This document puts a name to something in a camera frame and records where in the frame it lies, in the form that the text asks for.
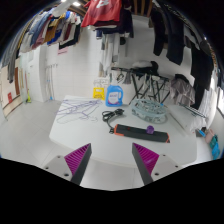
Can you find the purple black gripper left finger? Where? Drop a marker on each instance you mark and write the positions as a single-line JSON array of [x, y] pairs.
[[77, 162]]

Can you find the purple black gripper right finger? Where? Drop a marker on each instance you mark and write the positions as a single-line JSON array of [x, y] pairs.
[[145, 160]]

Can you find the black orange power strip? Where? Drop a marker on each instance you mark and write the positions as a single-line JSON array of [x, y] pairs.
[[142, 134]]

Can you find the light blue laundry basket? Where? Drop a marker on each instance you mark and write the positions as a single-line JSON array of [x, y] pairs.
[[149, 111]]

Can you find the yellow wet floor sign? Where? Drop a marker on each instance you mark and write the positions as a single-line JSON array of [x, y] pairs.
[[98, 93]]

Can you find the blue detergent bottle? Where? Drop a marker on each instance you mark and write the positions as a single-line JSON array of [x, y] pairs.
[[114, 96]]

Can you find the grey garment on rack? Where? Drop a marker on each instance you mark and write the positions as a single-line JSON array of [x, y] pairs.
[[181, 90]]

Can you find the black ironing board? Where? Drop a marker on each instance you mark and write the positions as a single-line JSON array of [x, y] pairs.
[[147, 83]]

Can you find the black hanging coat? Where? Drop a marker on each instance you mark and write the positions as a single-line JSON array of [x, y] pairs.
[[168, 28]]

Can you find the red hanging shirt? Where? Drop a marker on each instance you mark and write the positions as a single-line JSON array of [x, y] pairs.
[[101, 11]]

